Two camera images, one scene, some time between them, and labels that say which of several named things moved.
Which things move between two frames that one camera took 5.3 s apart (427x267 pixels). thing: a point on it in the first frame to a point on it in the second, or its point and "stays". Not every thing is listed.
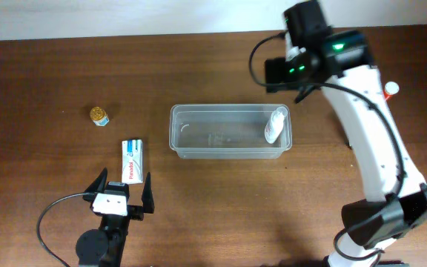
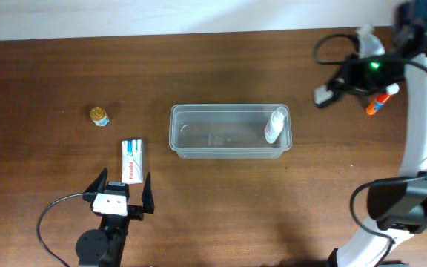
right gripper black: x=273 y=75 to x=336 y=86
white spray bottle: x=274 y=126 stays
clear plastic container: x=227 y=131 stays
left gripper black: x=134 y=212 stays
